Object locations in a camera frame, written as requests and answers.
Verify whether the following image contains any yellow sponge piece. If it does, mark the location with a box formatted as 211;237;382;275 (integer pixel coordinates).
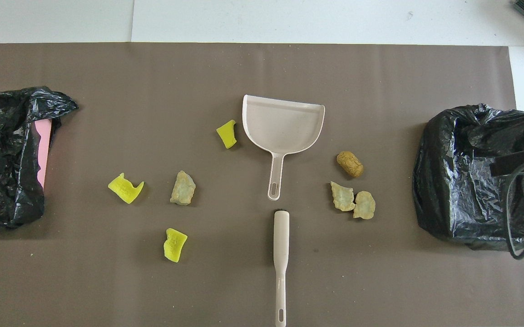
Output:
216;119;237;149
108;173;145;204
163;228;188;263

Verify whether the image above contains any beige plastic dustpan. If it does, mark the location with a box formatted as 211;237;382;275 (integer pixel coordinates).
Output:
242;94;326;201

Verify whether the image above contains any beige hand brush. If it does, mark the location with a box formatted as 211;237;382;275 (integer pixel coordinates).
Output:
273;210;290;327

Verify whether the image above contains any brown toy bread roll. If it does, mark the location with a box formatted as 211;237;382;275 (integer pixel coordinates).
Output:
336;151;365;178

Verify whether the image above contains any black plastic trash bag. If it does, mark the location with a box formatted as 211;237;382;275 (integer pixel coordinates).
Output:
413;104;524;251
0;86;79;228

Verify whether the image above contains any pink plastic bin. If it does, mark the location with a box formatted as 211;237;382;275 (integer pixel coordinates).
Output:
34;119;53;189

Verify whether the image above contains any brown paper table mat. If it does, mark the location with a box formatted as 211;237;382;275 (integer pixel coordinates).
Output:
0;43;524;327

